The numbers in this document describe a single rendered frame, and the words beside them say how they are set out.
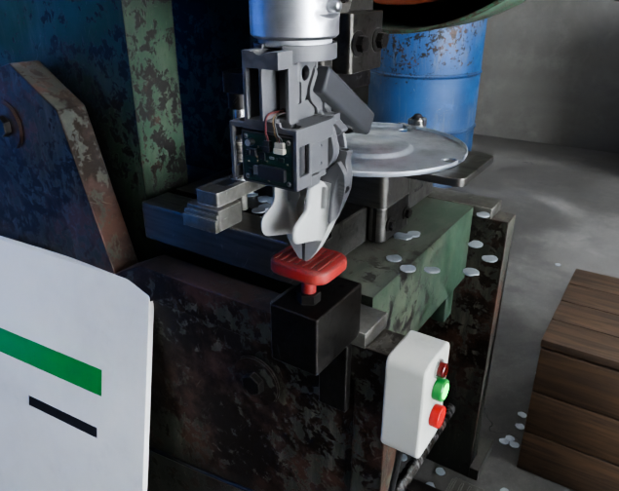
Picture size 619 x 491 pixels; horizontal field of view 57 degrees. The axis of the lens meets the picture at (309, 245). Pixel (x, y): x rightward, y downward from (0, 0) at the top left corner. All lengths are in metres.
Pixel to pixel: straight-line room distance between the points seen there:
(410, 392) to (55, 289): 0.66
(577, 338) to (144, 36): 0.99
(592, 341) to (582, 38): 3.03
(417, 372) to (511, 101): 3.69
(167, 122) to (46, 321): 0.42
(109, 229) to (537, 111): 3.58
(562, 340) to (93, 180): 0.94
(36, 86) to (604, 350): 1.13
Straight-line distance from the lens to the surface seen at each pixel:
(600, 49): 4.13
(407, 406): 0.70
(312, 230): 0.55
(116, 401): 1.06
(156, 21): 0.95
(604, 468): 1.42
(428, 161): 0.84
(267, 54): 0.47
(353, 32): 0.84
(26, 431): 1.29
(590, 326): 1.36
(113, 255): 0.97
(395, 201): 0.89
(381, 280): 0.79
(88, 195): 0.96
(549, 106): 4.22
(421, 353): 0.68
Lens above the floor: 1.02
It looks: 25 degrees down
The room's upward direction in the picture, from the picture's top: straight up
